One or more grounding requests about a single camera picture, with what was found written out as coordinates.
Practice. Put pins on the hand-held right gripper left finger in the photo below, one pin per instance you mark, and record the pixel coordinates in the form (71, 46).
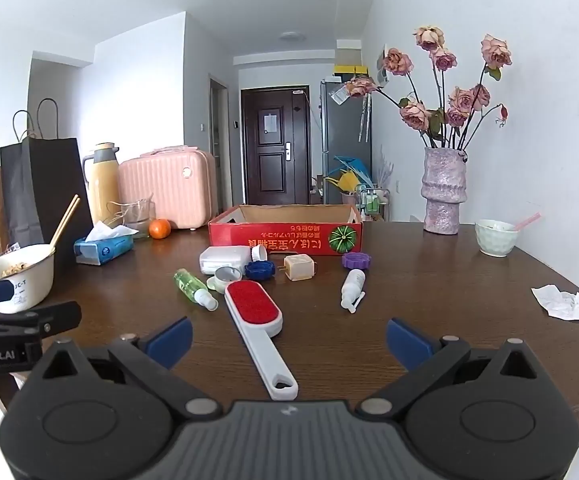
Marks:
(169, 342)

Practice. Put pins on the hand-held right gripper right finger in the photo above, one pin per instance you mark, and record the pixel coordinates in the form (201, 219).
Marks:
(409, 344)

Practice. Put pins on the green spray bottle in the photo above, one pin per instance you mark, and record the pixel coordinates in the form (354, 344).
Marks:
(189, 285)

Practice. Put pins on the white spray bottle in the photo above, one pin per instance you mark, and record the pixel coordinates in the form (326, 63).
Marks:
(353, 282)

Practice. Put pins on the red and white lint brush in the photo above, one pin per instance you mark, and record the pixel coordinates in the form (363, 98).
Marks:
(254, 305)

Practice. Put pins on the beige charger plug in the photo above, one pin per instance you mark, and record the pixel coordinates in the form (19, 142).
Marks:
(298, 267)

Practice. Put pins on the red cardboard box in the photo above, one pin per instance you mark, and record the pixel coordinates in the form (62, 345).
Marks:
(279, 245)

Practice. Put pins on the white enamel bowl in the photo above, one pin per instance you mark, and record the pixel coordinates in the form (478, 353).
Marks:
(24, 280)

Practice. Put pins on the blue tissue box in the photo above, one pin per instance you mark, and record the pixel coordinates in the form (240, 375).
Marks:
(102, 250)

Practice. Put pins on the purple round lid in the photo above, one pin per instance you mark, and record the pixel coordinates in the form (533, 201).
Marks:
(357, 261)

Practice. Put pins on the wooden chopstick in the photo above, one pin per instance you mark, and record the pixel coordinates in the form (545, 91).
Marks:
(63, 220)
(68, 222)

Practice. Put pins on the white power adapter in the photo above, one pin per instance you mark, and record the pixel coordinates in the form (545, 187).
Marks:
(224, 259)

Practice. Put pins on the orange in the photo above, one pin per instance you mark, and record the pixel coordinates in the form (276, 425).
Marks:
(160, 229)

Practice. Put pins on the blue round container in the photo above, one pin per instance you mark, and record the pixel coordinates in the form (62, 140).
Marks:
(259, 270)

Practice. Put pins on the black paper bag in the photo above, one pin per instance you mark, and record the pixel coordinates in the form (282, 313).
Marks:
(44, 185)

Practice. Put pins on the clear glass jug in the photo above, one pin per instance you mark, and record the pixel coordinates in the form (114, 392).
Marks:
(137, 217)

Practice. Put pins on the white cup with pink spoon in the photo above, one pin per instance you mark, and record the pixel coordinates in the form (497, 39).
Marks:
(494, 242)

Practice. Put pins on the metal storage cart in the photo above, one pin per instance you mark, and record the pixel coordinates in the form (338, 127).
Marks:
(372, 202)

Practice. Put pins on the yellow thermos jug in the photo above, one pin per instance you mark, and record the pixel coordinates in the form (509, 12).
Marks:
(103, 180)

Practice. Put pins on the pink suitcase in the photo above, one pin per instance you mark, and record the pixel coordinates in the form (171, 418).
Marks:
(164, 190)

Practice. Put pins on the crumpled white tissue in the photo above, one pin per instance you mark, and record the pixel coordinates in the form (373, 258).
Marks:
(559, 302)

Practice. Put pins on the purple textured vase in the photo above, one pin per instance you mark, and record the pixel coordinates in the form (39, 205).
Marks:
(443, 190)

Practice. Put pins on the pink spoon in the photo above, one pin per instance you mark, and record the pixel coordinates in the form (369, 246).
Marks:
(528, 221)

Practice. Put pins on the yellow plastic object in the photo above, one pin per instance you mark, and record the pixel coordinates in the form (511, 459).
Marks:
(347, 180)

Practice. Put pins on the pale purple dried stems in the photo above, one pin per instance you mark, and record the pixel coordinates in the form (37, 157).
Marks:
(385, 170)

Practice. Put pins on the sliding glass door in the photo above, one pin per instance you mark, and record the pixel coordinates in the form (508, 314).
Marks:
(218, 150)

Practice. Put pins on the dark brown entrance door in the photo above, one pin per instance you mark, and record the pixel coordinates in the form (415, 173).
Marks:
(274, 170)

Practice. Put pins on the grey refrigerator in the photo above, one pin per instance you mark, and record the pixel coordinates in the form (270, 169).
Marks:
(344, 135)

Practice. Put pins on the clear folded umbrella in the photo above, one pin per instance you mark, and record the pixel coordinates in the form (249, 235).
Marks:
(363, 120)

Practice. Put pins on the bunch of dried pink roses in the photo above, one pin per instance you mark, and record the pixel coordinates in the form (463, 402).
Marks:
(414, 115)

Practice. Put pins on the clear plastic bag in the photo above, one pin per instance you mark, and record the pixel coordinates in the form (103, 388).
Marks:
(340, 95)

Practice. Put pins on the yellow and black box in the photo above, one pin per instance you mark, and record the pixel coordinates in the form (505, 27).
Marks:
(349, 71)

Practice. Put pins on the round ceiling lamp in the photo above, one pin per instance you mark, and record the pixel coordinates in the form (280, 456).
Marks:
(292, 36)

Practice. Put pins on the blue plastic frame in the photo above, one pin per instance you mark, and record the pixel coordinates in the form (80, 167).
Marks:
(354, 164)

